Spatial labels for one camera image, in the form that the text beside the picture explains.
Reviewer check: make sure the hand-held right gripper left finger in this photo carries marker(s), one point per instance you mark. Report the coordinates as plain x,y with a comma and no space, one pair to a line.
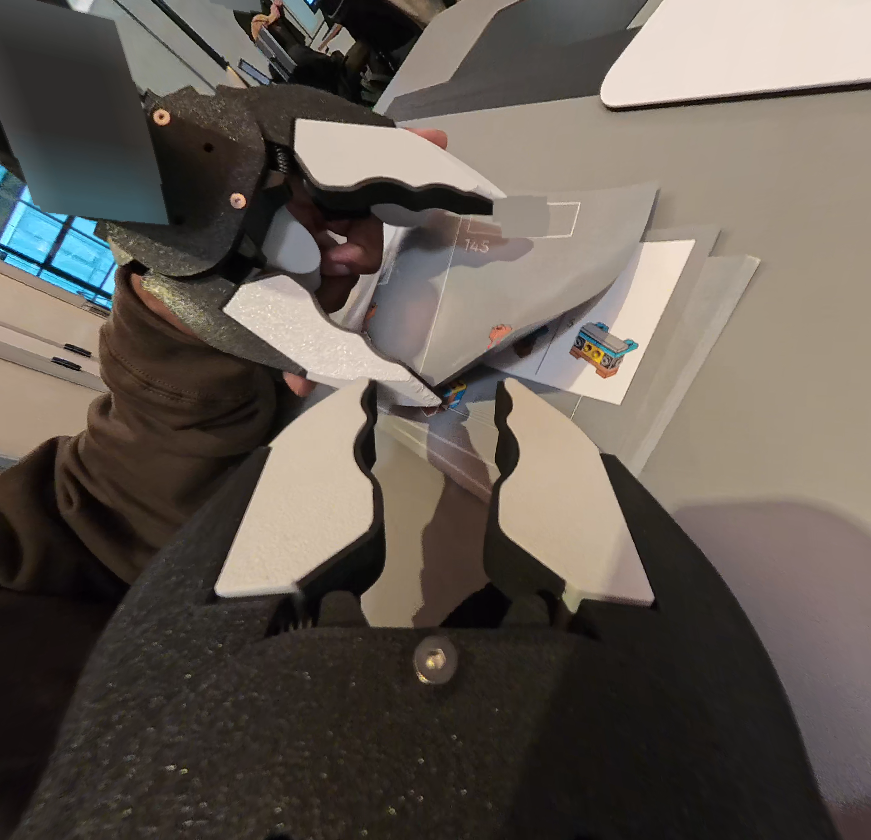
306,513

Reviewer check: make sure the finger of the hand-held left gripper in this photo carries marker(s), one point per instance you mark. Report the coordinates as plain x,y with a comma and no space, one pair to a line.
306,330
381,159

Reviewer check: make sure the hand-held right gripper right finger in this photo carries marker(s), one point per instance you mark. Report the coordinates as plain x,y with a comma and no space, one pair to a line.
565,513

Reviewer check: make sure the grey instruction booklet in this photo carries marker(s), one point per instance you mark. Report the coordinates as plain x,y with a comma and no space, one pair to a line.
544,275

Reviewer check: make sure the person's left forearm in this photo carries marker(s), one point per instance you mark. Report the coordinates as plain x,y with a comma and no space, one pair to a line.
156,432

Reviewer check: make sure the grey desk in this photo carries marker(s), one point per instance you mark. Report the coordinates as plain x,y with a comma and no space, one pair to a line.
782,207

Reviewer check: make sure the person's left hand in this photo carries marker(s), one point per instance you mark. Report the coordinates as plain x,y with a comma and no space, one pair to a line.
350,255

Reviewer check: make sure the glass window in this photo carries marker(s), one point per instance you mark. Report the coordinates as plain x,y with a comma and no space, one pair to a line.
47,241

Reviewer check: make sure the white cabinet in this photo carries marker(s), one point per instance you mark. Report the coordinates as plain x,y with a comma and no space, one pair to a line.
41,391

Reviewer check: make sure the white stand base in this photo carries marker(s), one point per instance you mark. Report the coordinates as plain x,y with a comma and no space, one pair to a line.
748,37

